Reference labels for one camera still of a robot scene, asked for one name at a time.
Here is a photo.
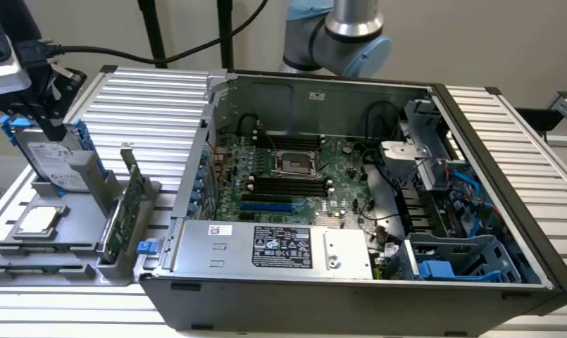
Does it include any black PC case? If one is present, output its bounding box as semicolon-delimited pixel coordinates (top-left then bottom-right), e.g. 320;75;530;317
136;68;567;332

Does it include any black camera cable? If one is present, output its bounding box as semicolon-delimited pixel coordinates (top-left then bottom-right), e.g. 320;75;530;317
13;0;269;70

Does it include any black box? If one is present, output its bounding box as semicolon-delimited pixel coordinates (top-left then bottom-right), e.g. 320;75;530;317
514;106;561;133

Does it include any black fan shroud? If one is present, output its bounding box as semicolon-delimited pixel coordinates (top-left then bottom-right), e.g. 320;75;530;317
394;185;453;234

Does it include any CPU socket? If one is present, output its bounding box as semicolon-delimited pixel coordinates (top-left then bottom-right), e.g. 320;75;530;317
272;150;322;177

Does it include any grey parts rack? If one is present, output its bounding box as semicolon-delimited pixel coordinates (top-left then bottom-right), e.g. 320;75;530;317
0;151;164;284

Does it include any long black expansion slot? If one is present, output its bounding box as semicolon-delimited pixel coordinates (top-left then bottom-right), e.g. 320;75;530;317
240;194;294;205

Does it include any blue case latch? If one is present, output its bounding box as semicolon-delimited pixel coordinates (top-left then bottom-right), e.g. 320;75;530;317
134;239;158;256

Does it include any silver metal disk cage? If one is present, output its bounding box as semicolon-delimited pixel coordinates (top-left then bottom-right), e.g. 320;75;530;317
377;99;468;192

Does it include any green motherboard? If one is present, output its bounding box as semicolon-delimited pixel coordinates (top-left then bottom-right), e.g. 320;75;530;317
209;132;384;230

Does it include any blue expansion slot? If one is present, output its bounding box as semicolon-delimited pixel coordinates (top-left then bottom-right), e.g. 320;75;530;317
237;202;296;215

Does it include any black stand pole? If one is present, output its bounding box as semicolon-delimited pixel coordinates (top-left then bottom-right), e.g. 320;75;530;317
137;0;168;70
216;0;237;70

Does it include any silver chipset heat sink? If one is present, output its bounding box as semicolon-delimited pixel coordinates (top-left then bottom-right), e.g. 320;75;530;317
316;215;345;230

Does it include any blue wire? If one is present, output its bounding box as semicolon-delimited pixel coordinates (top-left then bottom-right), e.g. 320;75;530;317
444;168;485;222

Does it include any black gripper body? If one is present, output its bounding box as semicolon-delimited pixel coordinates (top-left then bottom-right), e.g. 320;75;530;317
13;62;62;107

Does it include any hard disk with blue rails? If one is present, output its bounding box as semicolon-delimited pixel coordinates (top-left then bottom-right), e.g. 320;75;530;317
0;113;109;195

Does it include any green graphics card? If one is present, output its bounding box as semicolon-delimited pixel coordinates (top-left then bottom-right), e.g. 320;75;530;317
96;140;148;264

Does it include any grey disk bay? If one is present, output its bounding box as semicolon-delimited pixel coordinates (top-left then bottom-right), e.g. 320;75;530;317
401;232;522;283

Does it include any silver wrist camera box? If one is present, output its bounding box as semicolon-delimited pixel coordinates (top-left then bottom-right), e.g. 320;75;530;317
0;0;33;99

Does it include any blue disk bay bracket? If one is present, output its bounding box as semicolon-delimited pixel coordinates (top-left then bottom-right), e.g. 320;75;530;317
417;260;458;282

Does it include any silver CPU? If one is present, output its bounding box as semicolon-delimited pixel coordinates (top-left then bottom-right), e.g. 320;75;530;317
17;206;62;234

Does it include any black RAM slot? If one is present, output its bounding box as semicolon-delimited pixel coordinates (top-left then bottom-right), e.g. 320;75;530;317
249;185;333;192
256;136;321;142
256;132;321;138
249;180;333;187
249;189;333;196
250;175;332;182

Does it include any silver power supply unit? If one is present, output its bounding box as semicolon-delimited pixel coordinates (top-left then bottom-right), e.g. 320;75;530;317
170;220;377;281

